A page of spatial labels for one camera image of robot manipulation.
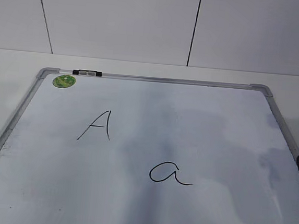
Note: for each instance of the black and silver board clip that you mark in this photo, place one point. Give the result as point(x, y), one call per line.
point(87, 73)

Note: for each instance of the round green sticker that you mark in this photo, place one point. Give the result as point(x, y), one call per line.
point(64, 81)

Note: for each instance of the white board with grey frame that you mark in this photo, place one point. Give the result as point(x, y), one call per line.
point(133, 150)

